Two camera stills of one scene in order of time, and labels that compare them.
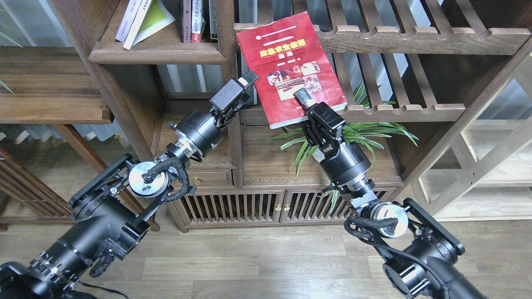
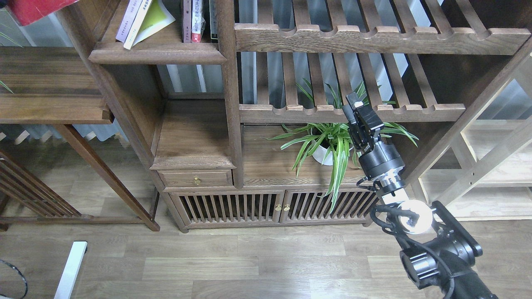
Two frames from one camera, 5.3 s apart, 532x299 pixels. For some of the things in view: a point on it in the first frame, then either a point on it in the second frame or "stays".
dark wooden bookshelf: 298,107 stays
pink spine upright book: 186,21 stays
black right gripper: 342,163 → 377,158
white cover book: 128,20 stays
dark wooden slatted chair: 17,180 stays
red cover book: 286,55 → 26,11
